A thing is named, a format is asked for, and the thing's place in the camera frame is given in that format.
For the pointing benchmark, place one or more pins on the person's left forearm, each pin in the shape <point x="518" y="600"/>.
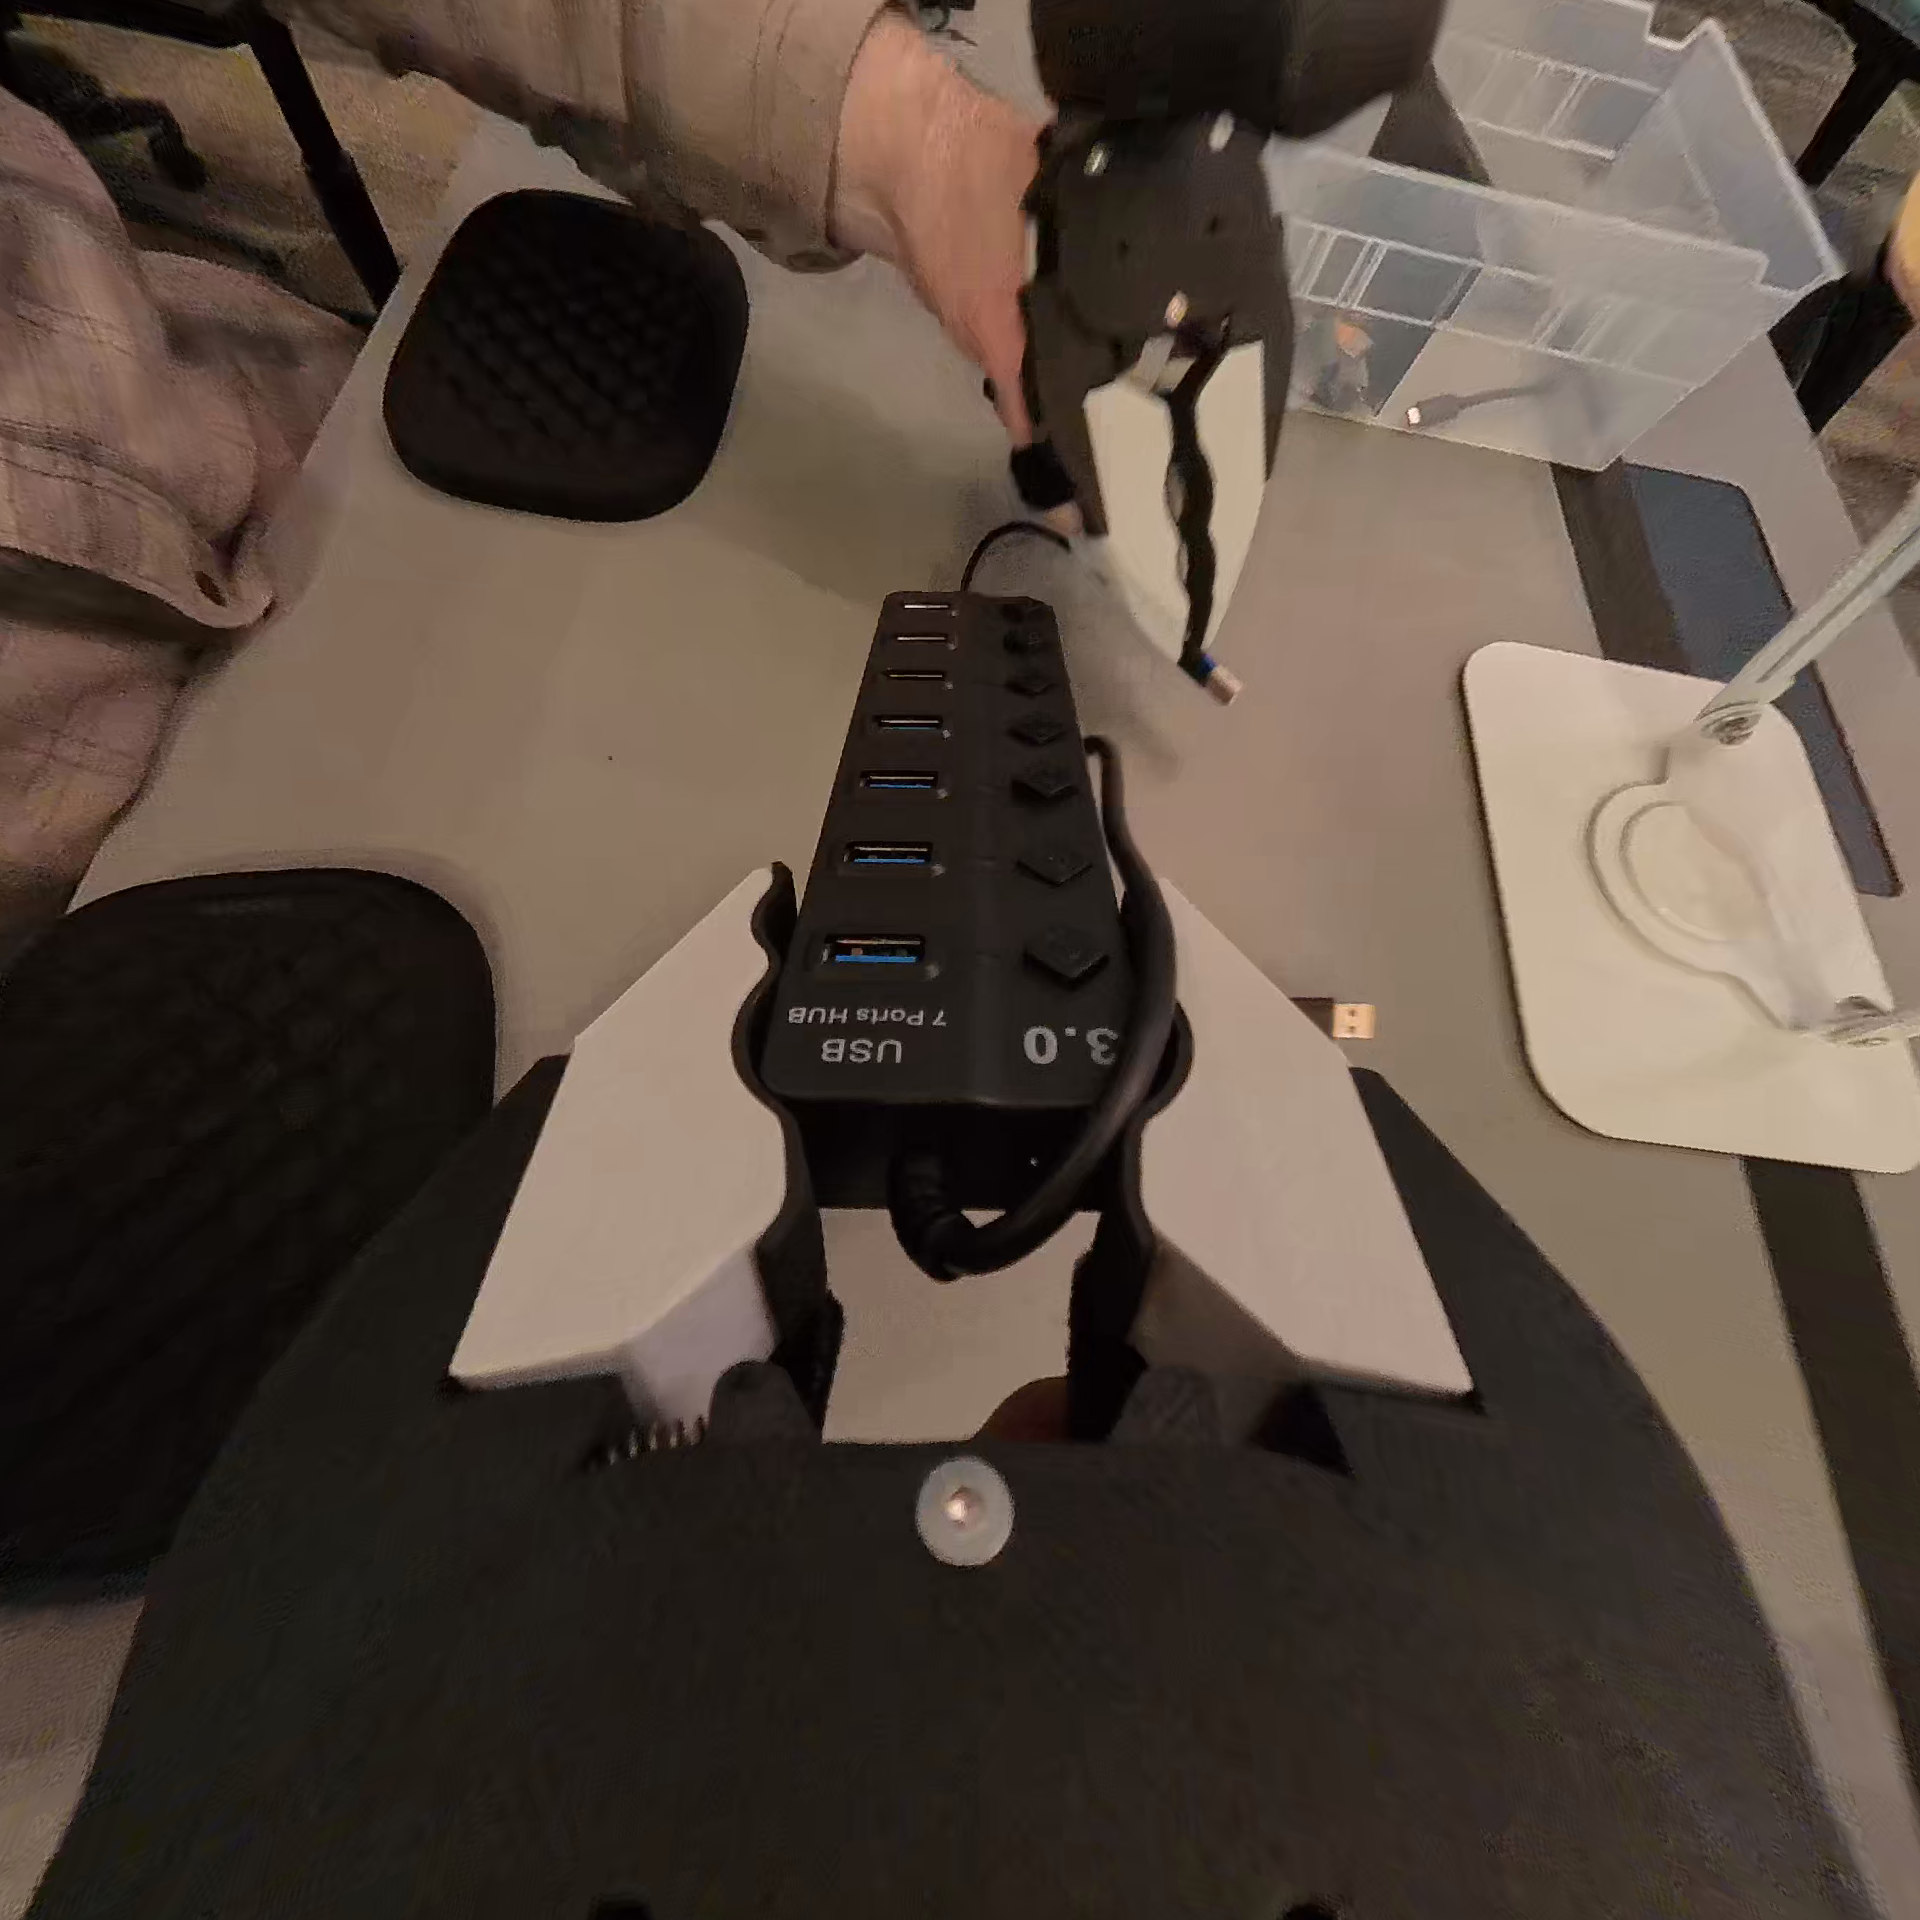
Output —
<point x="601" y="93"/>

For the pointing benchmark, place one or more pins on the black usb hub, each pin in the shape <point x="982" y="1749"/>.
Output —
<point x="932" y="841"/>

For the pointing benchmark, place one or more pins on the white stand base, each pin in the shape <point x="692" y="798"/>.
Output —
<point x="1622" y="961"/>

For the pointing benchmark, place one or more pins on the person's left hand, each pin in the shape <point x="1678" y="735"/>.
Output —
<point x="948" y="196"/>

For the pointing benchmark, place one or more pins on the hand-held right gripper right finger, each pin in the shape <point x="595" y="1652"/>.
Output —
<point x="1293" y="1230"/>

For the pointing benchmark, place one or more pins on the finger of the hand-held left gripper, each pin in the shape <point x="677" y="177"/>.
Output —
<point x="1133" y="496"/>
<point x="1248" y="450"/>

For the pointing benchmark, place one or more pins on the clear plastic bin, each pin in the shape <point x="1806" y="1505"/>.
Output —
<point x="1592" y="241"/>

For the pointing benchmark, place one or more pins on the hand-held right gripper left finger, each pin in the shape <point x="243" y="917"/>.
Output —
<point x="632" y="1200"/>

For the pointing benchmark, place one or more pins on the black wrist rest pad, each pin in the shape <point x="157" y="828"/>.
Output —
<point x="573" y="345"/>
<point x="212" y="1200"/>

